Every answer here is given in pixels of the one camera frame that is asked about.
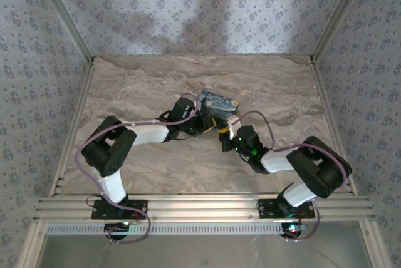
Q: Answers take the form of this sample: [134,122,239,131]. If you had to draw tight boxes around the starry night painted box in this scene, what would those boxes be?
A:
[196,90,241,121]

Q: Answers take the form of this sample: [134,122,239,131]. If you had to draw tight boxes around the small controller board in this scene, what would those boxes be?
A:
[104,222,132,237]
[281,222,307,238]

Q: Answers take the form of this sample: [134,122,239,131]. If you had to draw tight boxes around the aluminium mounting rail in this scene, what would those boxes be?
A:
[33,195,375,222]

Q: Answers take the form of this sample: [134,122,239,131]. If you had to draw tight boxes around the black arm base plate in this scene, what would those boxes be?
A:
[91,198,148,220]
[256,198,316,219]

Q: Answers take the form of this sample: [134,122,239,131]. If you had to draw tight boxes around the aluminium frame bar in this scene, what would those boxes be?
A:
[309,56,358,197]
[49,57,96,197]

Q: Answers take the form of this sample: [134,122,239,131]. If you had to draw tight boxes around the grey slotted cable duct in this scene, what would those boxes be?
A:
[46,222,364,236]

